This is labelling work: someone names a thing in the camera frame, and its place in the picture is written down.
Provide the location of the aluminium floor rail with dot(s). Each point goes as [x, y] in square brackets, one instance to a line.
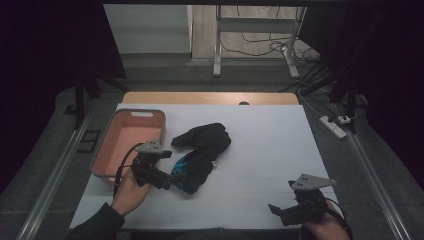
[53, 180]
[380, 186]

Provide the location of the white cabinet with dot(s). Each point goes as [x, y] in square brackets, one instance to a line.
[150, 30]

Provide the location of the person's right hand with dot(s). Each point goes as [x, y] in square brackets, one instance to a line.
[328, 230]

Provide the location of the black tripod stand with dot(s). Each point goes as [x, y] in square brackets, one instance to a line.
[81, 90]

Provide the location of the black cloth with blue print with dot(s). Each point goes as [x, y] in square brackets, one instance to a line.
[206, 143]

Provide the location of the person's left hand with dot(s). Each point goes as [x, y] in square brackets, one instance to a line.
[128, 195]

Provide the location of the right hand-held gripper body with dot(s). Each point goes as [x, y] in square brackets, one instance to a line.
[306, 208]

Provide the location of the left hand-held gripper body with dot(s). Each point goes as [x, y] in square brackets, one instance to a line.
[146, 165]

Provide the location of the wooden table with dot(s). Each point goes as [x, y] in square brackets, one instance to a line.
[200, 97]

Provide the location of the white power strip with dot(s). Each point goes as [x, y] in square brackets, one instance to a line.
[333, 127]

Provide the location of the white metal desk frame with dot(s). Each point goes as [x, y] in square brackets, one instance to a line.
[218, 43]

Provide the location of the white plug adapter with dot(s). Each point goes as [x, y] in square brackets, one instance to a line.
[345, 119]

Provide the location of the pink basket with grey rim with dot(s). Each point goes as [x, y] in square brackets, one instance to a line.
[130, 133]

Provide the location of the white table cover board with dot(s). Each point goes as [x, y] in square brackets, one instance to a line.
[266, 150]

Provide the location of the black curtain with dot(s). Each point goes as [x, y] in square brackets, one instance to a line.
[40, 66]
[383, 60]

